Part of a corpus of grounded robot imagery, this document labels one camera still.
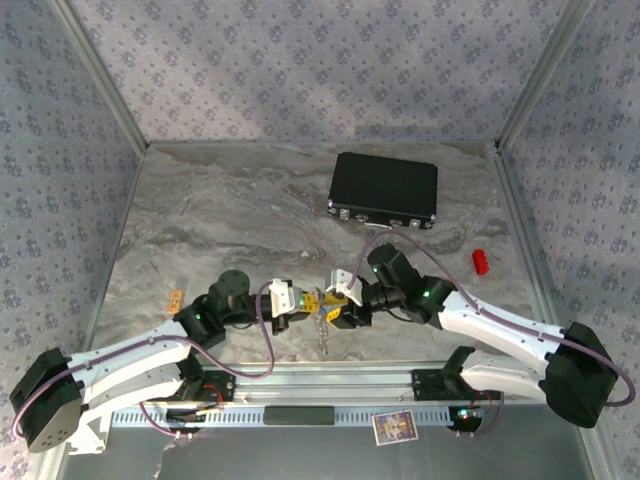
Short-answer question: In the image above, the black hard case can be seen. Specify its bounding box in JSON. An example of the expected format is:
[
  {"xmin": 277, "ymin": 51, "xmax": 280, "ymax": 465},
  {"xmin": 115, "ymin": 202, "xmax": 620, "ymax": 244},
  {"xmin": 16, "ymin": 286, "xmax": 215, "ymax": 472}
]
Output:
[{"xmin": 327, "ymin": 151, "xmax": 440, "ymax": 232}]

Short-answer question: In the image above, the small card with picture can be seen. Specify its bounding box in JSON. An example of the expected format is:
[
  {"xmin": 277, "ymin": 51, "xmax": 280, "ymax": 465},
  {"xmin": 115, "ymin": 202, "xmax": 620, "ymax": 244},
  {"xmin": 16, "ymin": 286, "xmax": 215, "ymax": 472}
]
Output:
[{"xmin": 371, "ymin": 409, "xmax": 419, "ymax": 446}]

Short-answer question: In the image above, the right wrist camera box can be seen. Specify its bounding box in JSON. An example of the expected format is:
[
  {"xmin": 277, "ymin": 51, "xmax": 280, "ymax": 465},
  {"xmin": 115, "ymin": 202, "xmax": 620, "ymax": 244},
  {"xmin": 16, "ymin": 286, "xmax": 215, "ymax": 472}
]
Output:
[{"xmin": 324, "ymin": 269, "xmax": 364, "ymax": 307}]

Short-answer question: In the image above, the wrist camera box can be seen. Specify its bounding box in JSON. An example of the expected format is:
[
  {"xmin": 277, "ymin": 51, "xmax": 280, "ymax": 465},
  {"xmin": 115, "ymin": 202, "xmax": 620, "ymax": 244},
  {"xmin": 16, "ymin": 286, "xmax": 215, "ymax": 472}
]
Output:
[
  {"xmin": 268, "ymin": 278, "xmax": 301, "ymax": 317},
  {"xmin": 324, "ymin": 269, "xmax": 364, "ymax": 307}
]

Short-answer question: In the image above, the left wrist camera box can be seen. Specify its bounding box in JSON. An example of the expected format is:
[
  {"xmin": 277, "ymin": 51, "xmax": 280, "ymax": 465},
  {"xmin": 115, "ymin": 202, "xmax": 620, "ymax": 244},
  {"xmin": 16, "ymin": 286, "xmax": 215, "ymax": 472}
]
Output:
[{"xmin": 268, "ymin": 278, "xmax": 301, "ymax": 317}]

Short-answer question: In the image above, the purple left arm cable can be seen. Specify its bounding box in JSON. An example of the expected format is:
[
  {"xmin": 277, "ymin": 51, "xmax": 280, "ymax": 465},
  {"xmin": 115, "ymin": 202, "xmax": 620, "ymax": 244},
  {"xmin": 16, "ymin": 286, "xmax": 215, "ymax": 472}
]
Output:
[{"xmin": 12, "ymin": 280, "xmax": 275, "ymax": 441}]

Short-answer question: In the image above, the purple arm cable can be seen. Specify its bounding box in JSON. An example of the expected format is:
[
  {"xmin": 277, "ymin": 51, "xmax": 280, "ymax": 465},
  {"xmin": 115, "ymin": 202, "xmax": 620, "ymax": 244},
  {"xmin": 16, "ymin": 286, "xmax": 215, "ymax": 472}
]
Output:
[
  {"xmin": 349, "ymin": 230, "xmax": 637, "ymax": 440},
  {"xmin": 12, "ymin": 280, "xmax": 275, "ymax": 441}
]

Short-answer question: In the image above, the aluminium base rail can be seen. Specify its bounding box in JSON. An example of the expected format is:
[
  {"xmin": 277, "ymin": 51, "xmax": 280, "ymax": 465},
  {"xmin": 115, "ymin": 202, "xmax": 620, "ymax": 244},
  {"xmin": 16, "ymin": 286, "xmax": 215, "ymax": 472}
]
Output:
[{"xmin": 59, "ymin": 363, "xmax": 601, "ymax": 405}]

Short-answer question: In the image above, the black left mount plate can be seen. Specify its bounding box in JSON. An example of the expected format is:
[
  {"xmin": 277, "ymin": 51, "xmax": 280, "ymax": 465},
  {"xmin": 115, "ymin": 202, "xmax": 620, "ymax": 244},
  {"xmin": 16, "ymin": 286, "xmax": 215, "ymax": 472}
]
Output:
[{"xmin": 172, "ymin": 370, "xmax": 237, "ymax": 403}]

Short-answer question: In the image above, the black mount plate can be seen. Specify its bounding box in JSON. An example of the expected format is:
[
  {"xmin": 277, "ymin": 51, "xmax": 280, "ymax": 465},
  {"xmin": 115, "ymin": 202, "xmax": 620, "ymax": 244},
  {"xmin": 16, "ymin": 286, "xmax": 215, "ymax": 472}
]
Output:
[
  {"xmin": 411, "ymin": 368, "xmax": 504, "ymax": 402},
  {"xmin": 172, "ymin": 370, "xmax": 237, "ymax": 403}
]

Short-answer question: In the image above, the white slotted cable duct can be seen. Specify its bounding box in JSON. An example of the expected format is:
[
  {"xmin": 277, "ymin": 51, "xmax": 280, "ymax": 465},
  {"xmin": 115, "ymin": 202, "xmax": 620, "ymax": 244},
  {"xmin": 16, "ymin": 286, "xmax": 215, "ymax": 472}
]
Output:
[{"xmin": 112, "ymin": 405, "xmax": 484, "ymax": 429}]

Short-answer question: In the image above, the black right mount plate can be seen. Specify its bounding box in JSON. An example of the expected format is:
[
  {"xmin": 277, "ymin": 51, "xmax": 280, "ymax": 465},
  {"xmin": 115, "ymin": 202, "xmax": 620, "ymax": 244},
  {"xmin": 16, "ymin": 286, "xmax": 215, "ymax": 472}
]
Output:
[{"xmin": 411, "ymin": 368, "xmax": 504, "ymax": 402}]

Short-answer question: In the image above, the aluminium side rail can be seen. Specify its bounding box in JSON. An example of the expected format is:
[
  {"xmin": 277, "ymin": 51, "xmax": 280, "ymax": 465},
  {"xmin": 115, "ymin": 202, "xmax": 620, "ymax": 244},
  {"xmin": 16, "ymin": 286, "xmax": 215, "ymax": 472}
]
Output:
[
  {"xmin": 64, "ymin": 144, "xmax": 151, "ymax": 369},
  {"xmin": 493, "ymin": 147, "xmax": 591, "ymax": 369}
]

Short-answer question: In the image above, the white plastic bracket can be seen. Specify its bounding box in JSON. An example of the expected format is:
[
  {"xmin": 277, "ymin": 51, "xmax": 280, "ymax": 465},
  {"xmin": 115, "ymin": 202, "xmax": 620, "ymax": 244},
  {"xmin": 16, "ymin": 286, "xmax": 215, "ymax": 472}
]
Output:
[{"xmin": 67, "ymin": 419, "xmax": 111, "ymax": 456}]

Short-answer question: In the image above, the aluminium frame post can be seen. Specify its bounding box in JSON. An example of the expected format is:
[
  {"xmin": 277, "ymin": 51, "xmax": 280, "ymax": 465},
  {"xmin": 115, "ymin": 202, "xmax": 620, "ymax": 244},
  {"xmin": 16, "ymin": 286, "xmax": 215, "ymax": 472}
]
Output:
[{"xmin": 493, "ymin": 0, "xmax": 600, "ymax": 152}]

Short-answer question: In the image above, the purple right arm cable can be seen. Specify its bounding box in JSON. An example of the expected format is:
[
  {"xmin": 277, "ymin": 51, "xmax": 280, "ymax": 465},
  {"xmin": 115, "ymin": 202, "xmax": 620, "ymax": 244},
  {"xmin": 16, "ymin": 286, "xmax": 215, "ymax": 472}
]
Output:
[{"xmin": 349, "ymin": 230, "xmax": 637, "ymax": 440}]

